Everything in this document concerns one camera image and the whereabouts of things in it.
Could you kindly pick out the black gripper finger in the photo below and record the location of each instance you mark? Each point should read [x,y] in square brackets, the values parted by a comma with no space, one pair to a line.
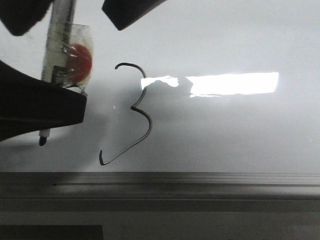
[123,13]
[28,104]

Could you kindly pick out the red magnet taped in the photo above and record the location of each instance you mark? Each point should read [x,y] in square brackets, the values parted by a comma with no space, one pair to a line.
[79,59]

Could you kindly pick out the white black whiteboard marker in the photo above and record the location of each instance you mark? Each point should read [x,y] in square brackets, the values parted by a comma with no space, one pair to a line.
[58,40]

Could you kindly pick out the white whiteboard with aluminium frame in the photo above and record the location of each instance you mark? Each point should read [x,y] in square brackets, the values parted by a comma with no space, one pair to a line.
[200,105]

